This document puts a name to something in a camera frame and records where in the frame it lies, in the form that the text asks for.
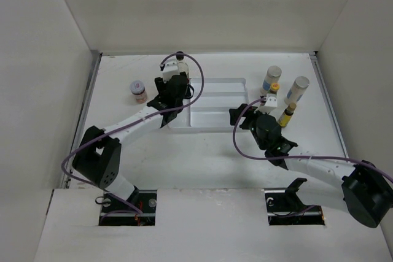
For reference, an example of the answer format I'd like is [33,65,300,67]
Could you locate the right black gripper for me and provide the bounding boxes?
[229,103,271,150]

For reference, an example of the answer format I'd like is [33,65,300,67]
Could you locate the dark sauce bottle black cap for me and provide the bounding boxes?
[175,50,191,82]

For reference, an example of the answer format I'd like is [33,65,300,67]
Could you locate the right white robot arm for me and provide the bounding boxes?
[228,103,392,228]

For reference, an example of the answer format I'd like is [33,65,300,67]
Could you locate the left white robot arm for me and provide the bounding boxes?
[72,72,189,212]

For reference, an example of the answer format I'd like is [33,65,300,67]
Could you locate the white divided organizer tray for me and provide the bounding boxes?
[168,78,249,134]

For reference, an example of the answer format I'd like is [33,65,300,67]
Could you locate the spice jar orange contents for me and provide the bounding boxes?
[130,80,147,104]

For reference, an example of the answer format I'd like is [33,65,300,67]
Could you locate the green bottle yellow cap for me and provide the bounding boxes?
[267,82,280,97]

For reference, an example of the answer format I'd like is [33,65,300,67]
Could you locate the small yellow label bottle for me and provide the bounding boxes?
[277,102,297,128]

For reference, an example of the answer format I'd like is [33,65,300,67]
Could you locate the white shaker blue label left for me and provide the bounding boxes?
[260,66,282,95]

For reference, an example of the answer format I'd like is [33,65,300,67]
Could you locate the white shaker blue label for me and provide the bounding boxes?
[284,76,309,105]
[260,66,282,95]

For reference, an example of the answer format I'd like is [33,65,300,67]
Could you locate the white shaker blue label right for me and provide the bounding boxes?
[284,76,309,105]

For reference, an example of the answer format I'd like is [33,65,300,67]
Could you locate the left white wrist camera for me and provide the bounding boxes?
[161,60,179,82]

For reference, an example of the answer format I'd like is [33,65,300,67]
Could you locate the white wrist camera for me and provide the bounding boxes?
[161,60,179,82]
[257,94,278,114]

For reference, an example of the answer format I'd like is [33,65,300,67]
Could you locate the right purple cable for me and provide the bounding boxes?
[232,98,393,183]

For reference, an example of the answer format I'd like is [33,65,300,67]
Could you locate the purple cable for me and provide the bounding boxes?
[62,53,205,225]
[232,98,393,183]

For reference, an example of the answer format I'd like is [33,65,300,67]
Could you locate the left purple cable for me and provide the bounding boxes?
[62,53,205,225]

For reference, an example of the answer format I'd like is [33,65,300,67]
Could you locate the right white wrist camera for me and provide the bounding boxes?
[257,94,278,114]

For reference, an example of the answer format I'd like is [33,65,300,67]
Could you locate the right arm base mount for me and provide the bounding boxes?
[265,178,325,226]

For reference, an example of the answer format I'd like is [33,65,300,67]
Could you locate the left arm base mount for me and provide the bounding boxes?
[95,190,158,226]

